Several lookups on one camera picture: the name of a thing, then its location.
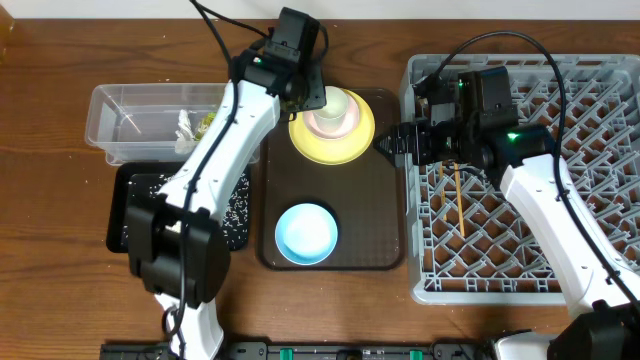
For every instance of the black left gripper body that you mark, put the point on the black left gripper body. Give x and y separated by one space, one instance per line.
313 92

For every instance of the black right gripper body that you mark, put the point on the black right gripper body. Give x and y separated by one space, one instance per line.
413 143

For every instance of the cream paper cup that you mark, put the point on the cream paper cup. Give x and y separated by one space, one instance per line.
330 117

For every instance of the green yellow snack wrapper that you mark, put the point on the green yellow snack wrapper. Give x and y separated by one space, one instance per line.
204 125

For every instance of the light blue bowl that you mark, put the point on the light blue bowl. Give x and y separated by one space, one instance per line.
306 234

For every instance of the white tissue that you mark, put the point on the white tissue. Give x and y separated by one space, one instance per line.
184 132

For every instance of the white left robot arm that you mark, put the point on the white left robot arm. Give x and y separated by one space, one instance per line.
175 243

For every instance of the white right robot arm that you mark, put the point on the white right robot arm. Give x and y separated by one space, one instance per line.
600 290

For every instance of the grey dishwasher rack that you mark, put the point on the grey dishwasher rack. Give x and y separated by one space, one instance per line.
593 100

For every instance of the rice food waste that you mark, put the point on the rice food waste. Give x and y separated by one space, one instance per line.
236 220

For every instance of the pink bowl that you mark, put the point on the pink bowl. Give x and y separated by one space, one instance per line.
351 121

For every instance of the brown plastic serving tray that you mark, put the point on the brown plastic serving tray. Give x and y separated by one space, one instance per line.
365 195

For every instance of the yellow plate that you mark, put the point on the yellow plate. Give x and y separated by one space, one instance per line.
335 151

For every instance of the clear plastic bin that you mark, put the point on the clear plastic bin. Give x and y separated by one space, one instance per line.
139 122

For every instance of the black plastic bin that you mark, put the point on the black plastic bin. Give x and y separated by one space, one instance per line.
117 237

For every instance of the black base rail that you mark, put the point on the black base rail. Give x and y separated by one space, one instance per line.
263 351

